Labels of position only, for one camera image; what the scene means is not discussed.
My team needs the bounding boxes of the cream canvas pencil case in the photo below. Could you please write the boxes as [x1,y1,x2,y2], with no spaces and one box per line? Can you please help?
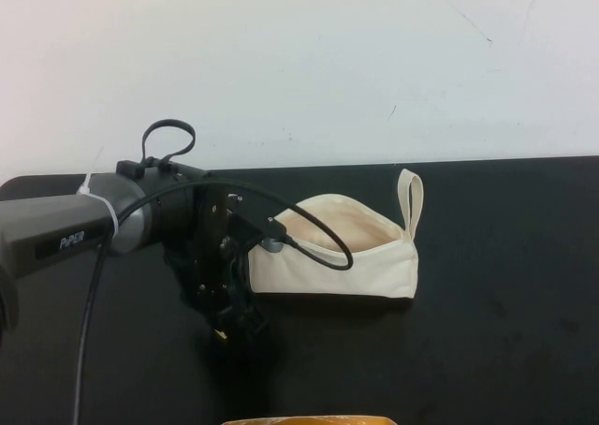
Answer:
[246,168,424,300]

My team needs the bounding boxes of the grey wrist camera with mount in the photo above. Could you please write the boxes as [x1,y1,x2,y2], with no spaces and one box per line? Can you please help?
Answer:
[227,212,287,256]

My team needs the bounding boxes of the black table mat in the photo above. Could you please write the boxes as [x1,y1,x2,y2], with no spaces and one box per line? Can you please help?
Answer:
[0,155,599,425]

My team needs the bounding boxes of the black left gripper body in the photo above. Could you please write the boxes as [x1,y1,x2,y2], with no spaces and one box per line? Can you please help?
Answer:
[192,181,252,321]

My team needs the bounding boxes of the white zip tie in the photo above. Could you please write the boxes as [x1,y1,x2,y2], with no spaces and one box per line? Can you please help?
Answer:
[79,172,121,240]

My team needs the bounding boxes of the yellow object rim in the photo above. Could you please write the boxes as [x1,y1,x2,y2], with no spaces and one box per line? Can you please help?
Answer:
[222,414,395,425]

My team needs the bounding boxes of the long black camera cable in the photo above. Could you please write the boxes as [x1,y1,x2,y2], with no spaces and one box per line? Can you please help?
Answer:
[70,179,353,425]

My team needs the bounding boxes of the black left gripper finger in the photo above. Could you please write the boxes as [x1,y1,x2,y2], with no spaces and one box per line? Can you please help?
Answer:
[227,279,269,349]
[198,288,235,342]

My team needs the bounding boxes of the short black looped cable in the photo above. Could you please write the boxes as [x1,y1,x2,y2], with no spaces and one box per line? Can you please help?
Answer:
[140,119,197,173]

